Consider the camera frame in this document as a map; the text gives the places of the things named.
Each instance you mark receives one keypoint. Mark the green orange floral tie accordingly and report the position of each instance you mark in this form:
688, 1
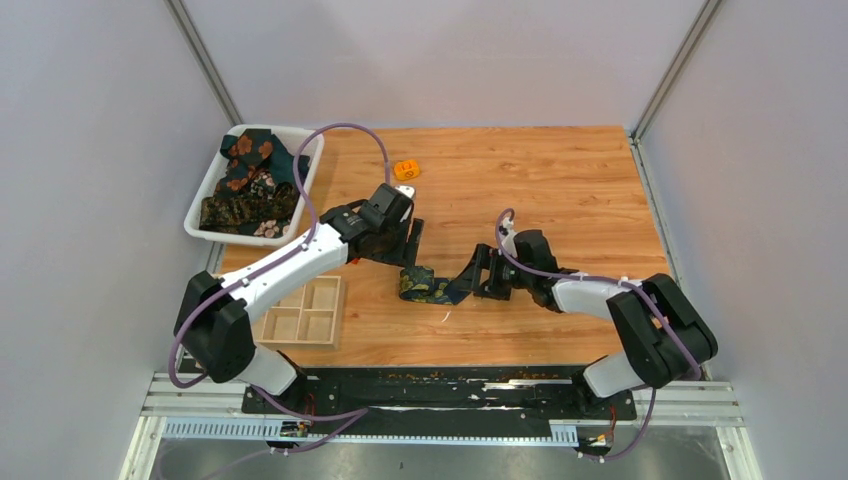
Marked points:
258, 166

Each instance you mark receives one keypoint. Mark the navy yellow floral tie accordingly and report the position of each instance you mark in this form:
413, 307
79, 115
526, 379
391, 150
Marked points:
419, 284

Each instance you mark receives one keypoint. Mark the aluminium rail frame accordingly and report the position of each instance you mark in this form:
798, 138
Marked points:
214, 411

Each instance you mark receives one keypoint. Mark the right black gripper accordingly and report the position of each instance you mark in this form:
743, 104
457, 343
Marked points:
484, 257

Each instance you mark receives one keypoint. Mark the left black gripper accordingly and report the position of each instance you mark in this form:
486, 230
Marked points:
397, 258

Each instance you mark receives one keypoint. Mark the wooden compartment tray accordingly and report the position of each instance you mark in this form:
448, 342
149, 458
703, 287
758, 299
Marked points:
308, 318

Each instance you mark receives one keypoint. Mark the orange cube toy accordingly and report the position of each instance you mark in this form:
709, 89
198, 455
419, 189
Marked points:
406, 170

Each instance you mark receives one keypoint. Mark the dark pink floral tie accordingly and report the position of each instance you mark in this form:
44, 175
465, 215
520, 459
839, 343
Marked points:
269, 229

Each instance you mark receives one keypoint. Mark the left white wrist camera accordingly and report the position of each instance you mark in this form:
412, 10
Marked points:
406, 190

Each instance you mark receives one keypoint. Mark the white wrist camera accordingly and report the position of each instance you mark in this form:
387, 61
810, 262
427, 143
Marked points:
507, 234
406, 190

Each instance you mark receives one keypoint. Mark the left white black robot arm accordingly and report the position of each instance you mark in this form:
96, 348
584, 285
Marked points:
214, 324

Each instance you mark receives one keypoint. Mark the white plastic bin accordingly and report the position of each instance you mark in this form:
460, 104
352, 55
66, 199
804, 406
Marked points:
298, 141

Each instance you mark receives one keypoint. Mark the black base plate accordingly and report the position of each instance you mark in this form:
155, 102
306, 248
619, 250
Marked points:
465, 401

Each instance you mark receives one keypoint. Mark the dark brown patterned tie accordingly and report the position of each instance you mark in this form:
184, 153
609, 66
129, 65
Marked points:
241, 213

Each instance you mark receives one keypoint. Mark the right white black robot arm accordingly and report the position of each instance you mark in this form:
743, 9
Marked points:
663, 336

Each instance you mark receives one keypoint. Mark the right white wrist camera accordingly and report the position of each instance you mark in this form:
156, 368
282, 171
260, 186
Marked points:
507, 234

